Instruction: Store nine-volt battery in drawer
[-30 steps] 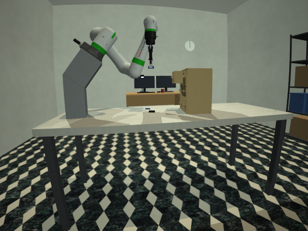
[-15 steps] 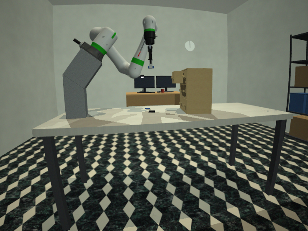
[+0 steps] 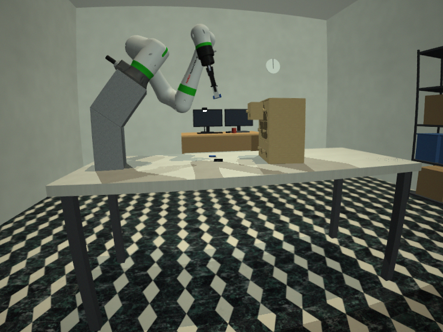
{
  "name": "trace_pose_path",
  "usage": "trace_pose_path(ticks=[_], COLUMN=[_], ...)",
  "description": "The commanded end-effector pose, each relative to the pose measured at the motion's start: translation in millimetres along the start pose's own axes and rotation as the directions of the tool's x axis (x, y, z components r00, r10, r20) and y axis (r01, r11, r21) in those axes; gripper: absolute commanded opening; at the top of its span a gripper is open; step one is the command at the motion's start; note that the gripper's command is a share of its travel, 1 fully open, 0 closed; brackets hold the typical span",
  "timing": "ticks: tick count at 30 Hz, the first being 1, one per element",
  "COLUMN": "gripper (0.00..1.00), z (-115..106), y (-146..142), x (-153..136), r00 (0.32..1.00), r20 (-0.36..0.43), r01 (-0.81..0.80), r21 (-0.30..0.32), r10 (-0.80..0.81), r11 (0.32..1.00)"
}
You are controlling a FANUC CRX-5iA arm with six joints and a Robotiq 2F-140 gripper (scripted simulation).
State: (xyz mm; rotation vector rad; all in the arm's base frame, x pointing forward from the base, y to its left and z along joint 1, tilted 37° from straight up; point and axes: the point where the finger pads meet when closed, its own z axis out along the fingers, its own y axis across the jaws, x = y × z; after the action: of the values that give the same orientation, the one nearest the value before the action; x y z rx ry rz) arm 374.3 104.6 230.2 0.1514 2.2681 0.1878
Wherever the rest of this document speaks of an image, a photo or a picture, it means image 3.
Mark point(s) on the light wooden chest of drawers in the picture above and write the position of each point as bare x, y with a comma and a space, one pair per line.
286, 130

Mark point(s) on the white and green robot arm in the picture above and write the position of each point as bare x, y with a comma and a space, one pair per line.
151, 54

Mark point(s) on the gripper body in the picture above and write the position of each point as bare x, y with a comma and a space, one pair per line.
207, 61

